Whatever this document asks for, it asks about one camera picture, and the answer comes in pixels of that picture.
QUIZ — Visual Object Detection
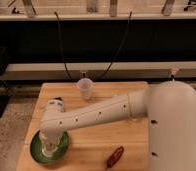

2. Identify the black cable left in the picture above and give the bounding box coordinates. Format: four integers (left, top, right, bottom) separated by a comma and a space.
53, 11, 73, 82

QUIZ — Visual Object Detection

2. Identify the black cable right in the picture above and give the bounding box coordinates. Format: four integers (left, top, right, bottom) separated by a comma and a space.
94, 10, 133, 81

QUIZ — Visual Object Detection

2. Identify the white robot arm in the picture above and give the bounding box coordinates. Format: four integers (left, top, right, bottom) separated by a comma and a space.
40, 81, 196, 171

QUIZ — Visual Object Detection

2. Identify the black cable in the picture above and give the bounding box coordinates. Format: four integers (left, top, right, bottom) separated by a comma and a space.
53, 11, 73, 82
94, 10, 133, 81

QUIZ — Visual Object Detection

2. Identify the brown sausage-shaped object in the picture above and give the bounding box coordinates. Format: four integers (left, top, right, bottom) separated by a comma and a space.
106, 146, 124, 168

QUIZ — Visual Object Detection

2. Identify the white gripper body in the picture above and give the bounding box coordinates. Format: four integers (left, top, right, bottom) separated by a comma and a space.
40, 132, 62, 154

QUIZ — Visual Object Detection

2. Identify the clear plastic cup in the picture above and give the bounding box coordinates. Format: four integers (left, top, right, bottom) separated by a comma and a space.
77, 78, 93, 100

